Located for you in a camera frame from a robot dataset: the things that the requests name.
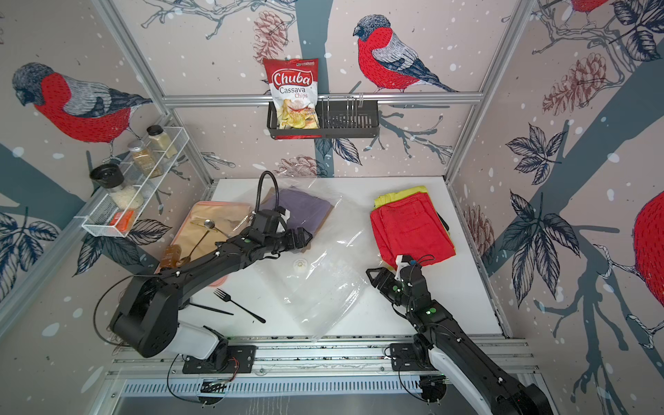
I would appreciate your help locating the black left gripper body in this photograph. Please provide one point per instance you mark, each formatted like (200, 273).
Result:
(281, 242)

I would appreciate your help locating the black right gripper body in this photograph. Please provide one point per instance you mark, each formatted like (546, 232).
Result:
(393, 290)

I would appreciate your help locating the clear plastic vacuum bag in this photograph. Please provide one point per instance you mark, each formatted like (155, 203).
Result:
(308, 292)

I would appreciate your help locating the red garment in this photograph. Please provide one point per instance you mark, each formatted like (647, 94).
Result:
(411, 227)

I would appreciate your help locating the neon yellow garment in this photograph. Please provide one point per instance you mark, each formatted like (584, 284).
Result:
(397, 196)

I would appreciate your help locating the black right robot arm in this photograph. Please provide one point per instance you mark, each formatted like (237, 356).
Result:
(442, 344)

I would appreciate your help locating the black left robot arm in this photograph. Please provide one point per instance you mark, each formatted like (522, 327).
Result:
(147, 315)

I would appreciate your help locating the red Chuba cassava chips bag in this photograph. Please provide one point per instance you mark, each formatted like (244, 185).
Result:
(294, 89)

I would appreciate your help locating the purple grey folded garment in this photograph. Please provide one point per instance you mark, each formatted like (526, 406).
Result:
(303, 210)

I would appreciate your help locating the brown folded garment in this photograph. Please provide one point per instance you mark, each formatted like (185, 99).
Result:
(324, 223)

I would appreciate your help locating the black plastic fork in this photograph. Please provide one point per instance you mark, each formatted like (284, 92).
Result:
(225, 297)

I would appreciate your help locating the metal spoon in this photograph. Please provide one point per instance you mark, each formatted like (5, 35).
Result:
(210, 226)

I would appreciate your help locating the amber sauce bottle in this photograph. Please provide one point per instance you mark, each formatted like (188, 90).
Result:
(171, 257)

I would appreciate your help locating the yellow spice jar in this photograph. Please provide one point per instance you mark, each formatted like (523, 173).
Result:
(161, 140)

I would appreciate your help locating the small red packet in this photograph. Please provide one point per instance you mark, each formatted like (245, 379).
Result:
(123, 221)

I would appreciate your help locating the brown spice jar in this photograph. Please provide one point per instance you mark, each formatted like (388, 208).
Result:
(144, 159)

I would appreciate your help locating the clear acrylic spice shelf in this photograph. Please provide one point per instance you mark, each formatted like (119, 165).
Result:
(96, 221)

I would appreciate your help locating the black lid spice jar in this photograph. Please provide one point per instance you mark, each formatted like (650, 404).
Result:
(111, 179)

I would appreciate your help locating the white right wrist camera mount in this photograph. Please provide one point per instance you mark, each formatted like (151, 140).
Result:
(404, 261)

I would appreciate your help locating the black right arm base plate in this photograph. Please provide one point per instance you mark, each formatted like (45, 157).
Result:
(410, 357)

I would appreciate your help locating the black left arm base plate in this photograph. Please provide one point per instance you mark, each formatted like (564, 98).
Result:
(231, 360)

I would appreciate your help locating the black wire wall basket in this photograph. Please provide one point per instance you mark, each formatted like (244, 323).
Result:
(351, 118)

